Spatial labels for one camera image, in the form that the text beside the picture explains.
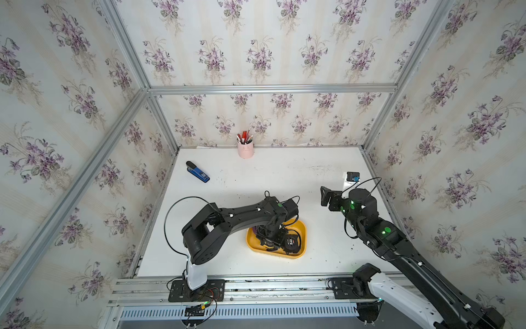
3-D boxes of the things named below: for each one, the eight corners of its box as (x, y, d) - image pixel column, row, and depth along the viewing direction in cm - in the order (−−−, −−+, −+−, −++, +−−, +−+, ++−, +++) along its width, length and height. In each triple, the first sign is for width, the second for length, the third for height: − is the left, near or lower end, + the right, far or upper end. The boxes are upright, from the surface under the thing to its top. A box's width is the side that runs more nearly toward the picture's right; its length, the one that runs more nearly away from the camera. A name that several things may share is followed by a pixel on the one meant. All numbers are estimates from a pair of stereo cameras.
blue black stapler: (186, 170, 113) (184, 163, 109) (192, 166, 115) (189, 160, 111) (205, 184, 107) (202, 178, 102) (210, 180, 109) (208, 174, 104)
